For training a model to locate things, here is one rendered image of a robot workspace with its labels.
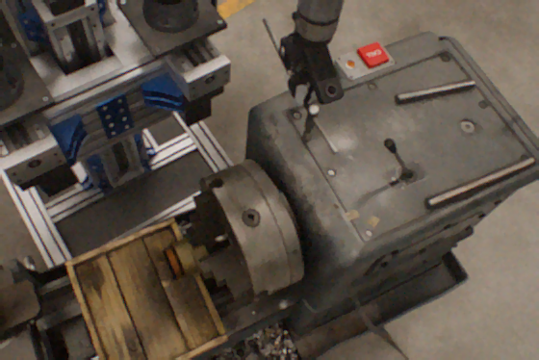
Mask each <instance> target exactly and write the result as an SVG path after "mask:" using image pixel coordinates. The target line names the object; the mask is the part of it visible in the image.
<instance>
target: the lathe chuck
mask: <svg viewBox="0 0 539 360"><path fill-rule="evenodd" d="M215 179H217V180H219V179H220V182H221V183H223V187H222V188H220V189H218V188H214V189H213V194H214V197H215V202H216V204H217V207H218V212H219V214H220V220H221V223H222V225H223V229H224V231H225V234H226V236H227V237H228V240H229V242H230V244H231V245H229V246H226V247H224V248H222V249H221V250H220V252H224V251H225V250H227V249H229V248H231V250H233V252H234V254H235V256H236V259H237V261H238V263H239V264H240V266H241V268H242V271H243V273H244V275H245V277H246V280H247V282H248V284H249V285H250V287H251V289H252V292H253V294H255V295H258V294H260V292H261V291H263V290H266V293H265V294H263V295H262V296H257V297H255V298H253V296H252V294H249V295H246V298H247V299H248V300H251V301H252V302H255V301H257V300H260V299H262V298H263V297H265V296H270V295H272V294H273V293H275V292H277V291H278V290H282V289H284V288H285V287H287V286H289V285H290V281H291V270H290V265H289V258H288V254H287V251H286V248H285V246H284V242H283V239H282V236H281V234H280V232H279V230H278V225H277V224H276V221H275V220H274V218H273V214H272V212H271V210H270V208H269V206H268V203H267V201H266V200H265V199H264V197H263V194H262V193H261V191H260V189H258V187H257V184H256V183H255V182H254V181H253V179H252V177H251V176H250V175H249V174H248V172H246V170H245V169H244V168H243V167H241V166H239V165H233V166H231V167H226V168H224V169H222V170H220V171H218V172H214V173H211V174H210V175H207V176H205V177H203V178H200V180H199V191H200V193H203V192H205V191H207V190H210V189H209V187H208V184H209V183H212V181H213V180H215ZM248 210H253V211H255V212H257V215H258V217H259V220H258V221H257V224H256V225H246V223H245V222H244V220H243V215H244V213H245V212H246V211H248Z"/></svg>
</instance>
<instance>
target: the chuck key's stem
mask: <svg viewBox="0 0 539 360"><path fill-rule="evenodd" d="M319 111H320V109H319V108H318V107H317V106H316V105H311V106H310V107H309V109H308V113H307V116H306V119H305V130H304V131H303V135H302V138H303V139H304V140H305V141H309V140H310V137H311V135H312V132H311V130H312V129H314V128H315V123H314V121H313V120H312V119H313V118H315V117H316V116H318V114H319Z"/></svg>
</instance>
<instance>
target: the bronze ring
mask: <svg viewBox="0 0 539 360"><path fill-rule="evenodd" d="M162 253H163V256H164V258H165V260H166V262H167V268H168V269H169V271H170V273H171V275H172V279H173V280H176V279H181V278H183V275H185V276H186V277H189V276H191V275H193V274H194V273H202V270H201V267H200V265H199V262H202V261H204V260H206V259H208V258H210V255H209V253H208V251H207V249H206V246H205V245H204V244H201V245H200V246H197V247H193V246H192V244H191V242H190V241H189V238H188V236H184V239H183V240H181V241H179V242H175V243H173V244H172V247H167V248H166V249H164V250H162Z"/></svg>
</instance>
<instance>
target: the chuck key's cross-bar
mask: <svg viewBox="0 0 539 360"><path fill-rule="evenodd" d="M263 23H264V25H265V27H266V29H267V31H268V33H269V37H270V39H271V40H272V42H273V45H274V48H275V50H276V51H277V53H278V55H279V41H278V39H277V38H276V36H275V34H274V33H273V29H272V28H271V26H270V24H269V20H268V19H267V18H263ZM303 102H304V104H303V106H304V108H305V110H306V111H307V113H308V109H309V107H310V104H309V103H308V102H307V100H306V98H304V99H303ZM312 120H313V121H314V123H315V125H316V127H317V128H318V130H319V131H320V132H321V136H322V137H323V138H324V140H325V141H326V144H327V145H328V146H329V148H330V149H331V152H332V153H333V154H334V155H335V154H337V153H338V150H337V147H336V146H335V144H334V143H333V141H332V140H331V138H330V137H329V136H328V135H327V133H326V130H325V129H324V128H323V126H322V125H321V122H320V120H319V119H318V118H317V117H315V118H313V119H312Z"/></svg>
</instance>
